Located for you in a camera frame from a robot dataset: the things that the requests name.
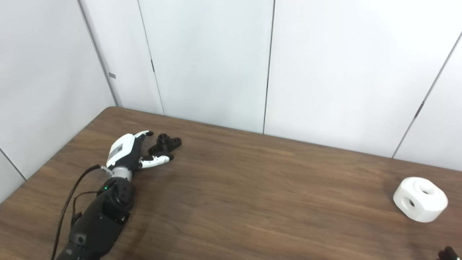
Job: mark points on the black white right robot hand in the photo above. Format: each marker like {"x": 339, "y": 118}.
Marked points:
{"x": 451, "y": 254}

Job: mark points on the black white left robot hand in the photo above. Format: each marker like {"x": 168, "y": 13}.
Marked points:
{"x": 124, "y": 150}

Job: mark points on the black flanged holder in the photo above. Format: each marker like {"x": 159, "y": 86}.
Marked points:
{"x": 164, "y": 142}

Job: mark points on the round white piece with holes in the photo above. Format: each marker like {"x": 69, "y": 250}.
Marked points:
{"x": 433, "y": 206}

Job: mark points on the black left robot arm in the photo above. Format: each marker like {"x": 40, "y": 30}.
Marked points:
{"x": 101, "y": 220}

